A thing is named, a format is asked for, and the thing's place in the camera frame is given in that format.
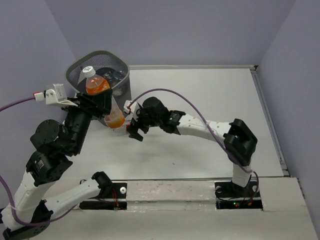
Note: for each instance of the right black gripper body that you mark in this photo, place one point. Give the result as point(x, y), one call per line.
point(145, 120)

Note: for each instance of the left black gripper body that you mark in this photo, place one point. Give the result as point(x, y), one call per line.
point(85, 108)

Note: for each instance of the green-label clear bottle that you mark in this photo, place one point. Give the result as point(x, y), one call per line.
point(108, 74)

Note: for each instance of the small red-label cola bottle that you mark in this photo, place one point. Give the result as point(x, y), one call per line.
point(123, 130)

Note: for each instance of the clear jar silver lid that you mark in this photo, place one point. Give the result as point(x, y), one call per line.
point(119, 75)

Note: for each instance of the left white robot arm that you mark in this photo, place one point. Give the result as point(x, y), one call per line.
point(29, 213)

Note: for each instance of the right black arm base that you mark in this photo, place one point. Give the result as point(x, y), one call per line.
point(230, 196)

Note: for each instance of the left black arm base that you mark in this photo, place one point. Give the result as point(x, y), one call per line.
point(114, 200)

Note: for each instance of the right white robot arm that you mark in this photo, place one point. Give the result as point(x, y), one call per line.
point(234, 137)

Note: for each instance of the grey mesh waste bin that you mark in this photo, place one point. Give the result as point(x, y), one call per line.
point(121, 90)

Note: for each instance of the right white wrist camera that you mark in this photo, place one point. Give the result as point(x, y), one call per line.
point(131, 109)

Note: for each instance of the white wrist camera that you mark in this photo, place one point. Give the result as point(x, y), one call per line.
point(131, 109)
point(54, 95)

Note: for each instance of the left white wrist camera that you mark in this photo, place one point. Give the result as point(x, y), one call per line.
point(54, 95)

